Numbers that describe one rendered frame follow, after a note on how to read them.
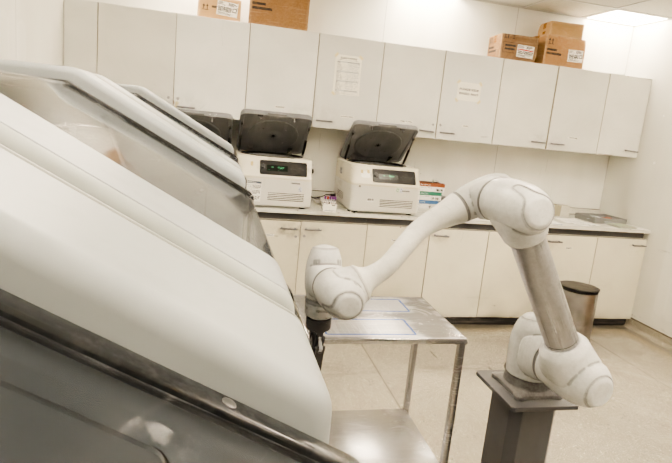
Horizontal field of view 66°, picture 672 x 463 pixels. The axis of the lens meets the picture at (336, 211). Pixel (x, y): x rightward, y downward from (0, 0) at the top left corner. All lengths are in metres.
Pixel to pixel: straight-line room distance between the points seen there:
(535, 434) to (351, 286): 1.01
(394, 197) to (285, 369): 3.73
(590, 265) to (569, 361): 3.27
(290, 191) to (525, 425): 2.39
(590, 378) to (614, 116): 3.73
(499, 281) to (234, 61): 2.72
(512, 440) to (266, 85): 2.92
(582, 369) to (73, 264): 1.63
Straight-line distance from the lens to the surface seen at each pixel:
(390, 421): 2.50
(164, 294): 0.26
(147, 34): 4.05
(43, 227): 0.26
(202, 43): 4.02
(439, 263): 4.24
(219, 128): 3.98
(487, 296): 4.53
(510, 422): 2.03
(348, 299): 1.29
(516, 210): 1.45
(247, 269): 0.39
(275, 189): 3.77
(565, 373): 1.77
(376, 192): 3.93
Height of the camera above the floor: 1.57
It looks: 10 degrees down
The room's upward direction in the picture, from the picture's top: 6 degrees clockwise
